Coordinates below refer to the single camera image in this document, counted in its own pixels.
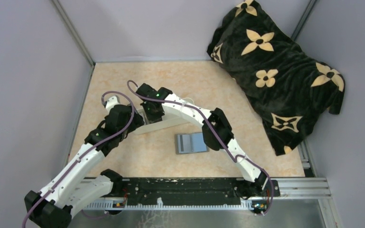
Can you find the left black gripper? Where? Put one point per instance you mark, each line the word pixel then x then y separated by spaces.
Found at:
pixel 137 122

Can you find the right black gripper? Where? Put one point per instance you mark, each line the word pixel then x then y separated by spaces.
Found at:
pixel 152 118

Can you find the white plastic tray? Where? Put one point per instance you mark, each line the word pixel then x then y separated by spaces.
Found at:
pixel 168 120

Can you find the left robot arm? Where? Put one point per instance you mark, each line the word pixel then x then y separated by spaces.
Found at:
pixel 55 205

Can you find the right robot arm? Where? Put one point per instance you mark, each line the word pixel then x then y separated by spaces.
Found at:
pixel 216 129

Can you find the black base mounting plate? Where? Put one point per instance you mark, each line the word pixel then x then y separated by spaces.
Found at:
pixel 190 191

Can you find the black floral blanket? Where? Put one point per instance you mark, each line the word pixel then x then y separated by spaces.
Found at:
pixel 288 89

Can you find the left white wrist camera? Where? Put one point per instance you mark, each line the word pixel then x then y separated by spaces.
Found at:
pixel 112 102

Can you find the aluminium frame rail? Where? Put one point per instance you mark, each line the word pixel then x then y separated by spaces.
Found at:
pixel 290 189

